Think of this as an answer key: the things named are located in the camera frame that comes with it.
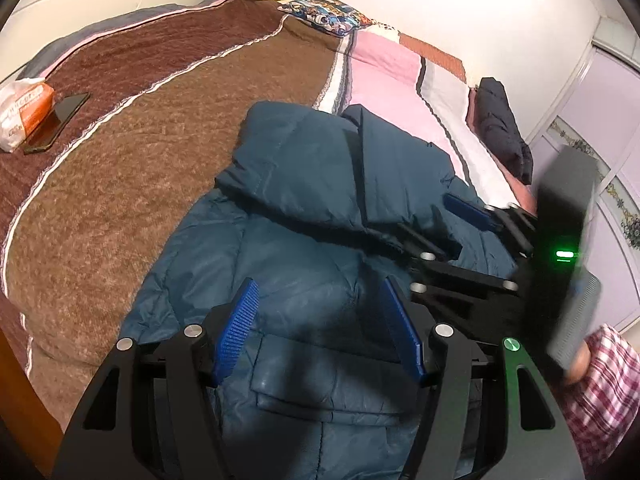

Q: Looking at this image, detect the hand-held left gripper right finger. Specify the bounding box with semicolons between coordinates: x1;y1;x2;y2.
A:
381;275;587;480

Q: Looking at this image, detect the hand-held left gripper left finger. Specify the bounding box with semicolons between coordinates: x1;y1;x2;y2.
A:
50;278;262;480

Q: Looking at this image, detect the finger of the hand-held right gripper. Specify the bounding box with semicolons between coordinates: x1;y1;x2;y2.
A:
442;193;539;257
366;221;522;332

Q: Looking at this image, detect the teal puffer jacket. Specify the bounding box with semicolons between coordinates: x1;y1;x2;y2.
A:
117;101;538;480

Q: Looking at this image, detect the person's right forearm plaid sleeve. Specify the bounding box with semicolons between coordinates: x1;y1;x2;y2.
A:
565;323;640;463

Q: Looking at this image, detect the person's right hand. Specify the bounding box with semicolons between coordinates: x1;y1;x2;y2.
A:
563;341;594;387

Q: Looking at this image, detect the black jacket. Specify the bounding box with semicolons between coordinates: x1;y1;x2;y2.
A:
472;76;535;186

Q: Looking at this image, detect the lilac wardrobe door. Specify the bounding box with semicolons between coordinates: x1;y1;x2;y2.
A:
527;15;640;333

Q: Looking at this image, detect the pink patchwork quilt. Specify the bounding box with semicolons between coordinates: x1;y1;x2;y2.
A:
312;22;538;211

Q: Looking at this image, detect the brown fleece blanket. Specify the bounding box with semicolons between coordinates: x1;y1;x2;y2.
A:
0;0;361;431

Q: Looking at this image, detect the cartoon printed pillow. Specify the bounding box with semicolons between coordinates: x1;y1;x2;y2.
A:
277;0;373;38

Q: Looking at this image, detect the black smartphone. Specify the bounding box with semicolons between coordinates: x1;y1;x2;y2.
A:
22;92;92;155

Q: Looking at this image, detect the orange and white plastic bag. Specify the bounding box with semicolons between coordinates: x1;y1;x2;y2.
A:
0;77;55;152

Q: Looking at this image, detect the wooden bed frame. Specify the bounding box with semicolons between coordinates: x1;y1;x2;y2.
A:
0;330;66;480

